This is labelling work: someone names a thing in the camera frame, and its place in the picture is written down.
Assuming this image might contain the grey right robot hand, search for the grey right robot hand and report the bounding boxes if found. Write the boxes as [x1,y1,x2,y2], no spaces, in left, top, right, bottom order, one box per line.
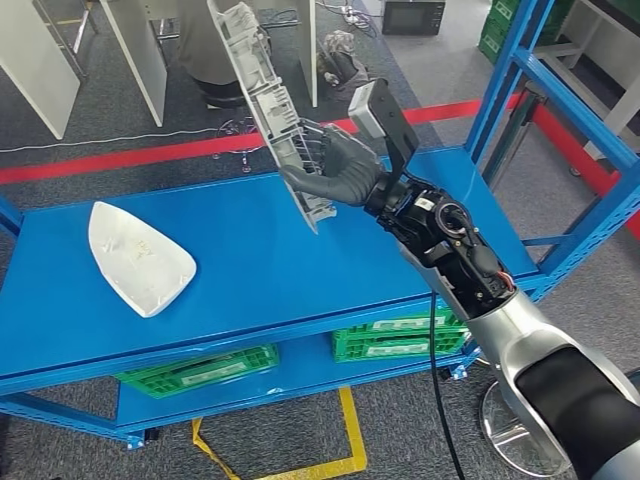
[279,121,389,209]

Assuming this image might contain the grey plastic wheel hubcap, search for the grey plastic wheel hubcap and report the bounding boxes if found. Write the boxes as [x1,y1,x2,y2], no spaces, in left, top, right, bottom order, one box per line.
[206,0,337,235]

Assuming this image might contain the blue metal shelf rack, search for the blue metal shelf rack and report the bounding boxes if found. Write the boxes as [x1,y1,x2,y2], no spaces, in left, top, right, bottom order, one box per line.
[0,0,640,453]

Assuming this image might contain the white plastic cover part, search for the white plastic cover part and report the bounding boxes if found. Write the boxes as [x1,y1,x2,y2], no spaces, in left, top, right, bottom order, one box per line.
[88,200,198,319]

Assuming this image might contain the grey bag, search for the grey bag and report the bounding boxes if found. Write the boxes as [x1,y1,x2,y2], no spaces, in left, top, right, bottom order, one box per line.
[316,29,374,101]

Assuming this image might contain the black microwave oven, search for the black microwave oven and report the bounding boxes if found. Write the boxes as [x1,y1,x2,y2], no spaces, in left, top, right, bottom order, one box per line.
[382,0,448,37]

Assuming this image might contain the black round stool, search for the black round stool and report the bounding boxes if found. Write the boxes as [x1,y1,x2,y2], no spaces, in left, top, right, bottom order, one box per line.
[199,79,281,175]

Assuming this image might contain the person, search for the person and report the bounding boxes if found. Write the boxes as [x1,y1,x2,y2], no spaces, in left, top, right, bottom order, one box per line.
[177,0,273,107]

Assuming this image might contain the green crate stack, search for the green crate stack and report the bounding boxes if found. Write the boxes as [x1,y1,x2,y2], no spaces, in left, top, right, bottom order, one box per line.
[478,0,576,66]

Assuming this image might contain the red barrier belt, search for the red barrier belt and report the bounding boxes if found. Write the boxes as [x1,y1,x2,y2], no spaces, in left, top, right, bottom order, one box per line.
[530,102,640,243]
[0,97,524,187]

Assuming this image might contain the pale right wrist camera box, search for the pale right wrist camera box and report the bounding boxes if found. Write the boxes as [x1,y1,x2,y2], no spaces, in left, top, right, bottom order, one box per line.
[347,78,421,200]

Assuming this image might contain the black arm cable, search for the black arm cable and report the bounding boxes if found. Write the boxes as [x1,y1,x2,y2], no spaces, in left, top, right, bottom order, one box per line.
[429,291,466,480]

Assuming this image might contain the white floor cable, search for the white floor cable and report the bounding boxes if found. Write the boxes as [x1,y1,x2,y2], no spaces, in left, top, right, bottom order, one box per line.
[0,117,261,156]

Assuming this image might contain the white table frame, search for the white table frame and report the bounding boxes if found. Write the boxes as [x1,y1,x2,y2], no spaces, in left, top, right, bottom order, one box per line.
[532,0,640,164]

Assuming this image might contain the metal chair frame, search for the metal chair frame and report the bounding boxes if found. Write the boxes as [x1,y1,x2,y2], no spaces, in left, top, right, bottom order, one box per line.
[35,0,100,81]

